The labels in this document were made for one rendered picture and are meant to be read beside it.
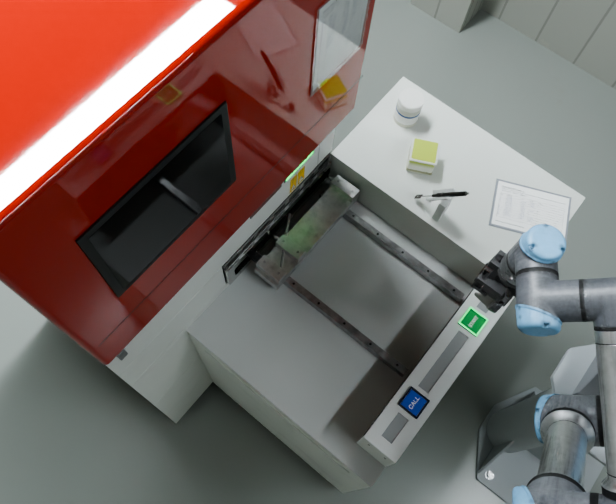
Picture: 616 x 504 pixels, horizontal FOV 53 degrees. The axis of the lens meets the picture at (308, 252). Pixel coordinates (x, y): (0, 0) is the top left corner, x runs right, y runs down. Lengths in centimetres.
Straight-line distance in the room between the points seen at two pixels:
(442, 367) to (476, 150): 63
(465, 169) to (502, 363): 109
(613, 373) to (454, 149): 88
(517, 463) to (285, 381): 121
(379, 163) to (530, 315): 76
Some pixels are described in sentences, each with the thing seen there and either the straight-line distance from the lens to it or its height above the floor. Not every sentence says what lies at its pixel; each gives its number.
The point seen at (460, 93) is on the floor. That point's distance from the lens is 320.
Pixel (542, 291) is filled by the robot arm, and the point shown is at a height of 144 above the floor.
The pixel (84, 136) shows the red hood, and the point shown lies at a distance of 79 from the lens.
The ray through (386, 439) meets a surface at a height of 96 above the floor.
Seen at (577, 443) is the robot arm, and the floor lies 113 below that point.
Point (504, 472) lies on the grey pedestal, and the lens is 259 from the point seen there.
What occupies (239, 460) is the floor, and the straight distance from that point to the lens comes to 247.
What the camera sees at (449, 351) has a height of 96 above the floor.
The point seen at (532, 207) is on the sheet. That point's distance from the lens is 180.
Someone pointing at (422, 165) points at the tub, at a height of 101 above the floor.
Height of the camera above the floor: 246
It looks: 67 degrees down
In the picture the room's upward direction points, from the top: 7 degrees clockwise
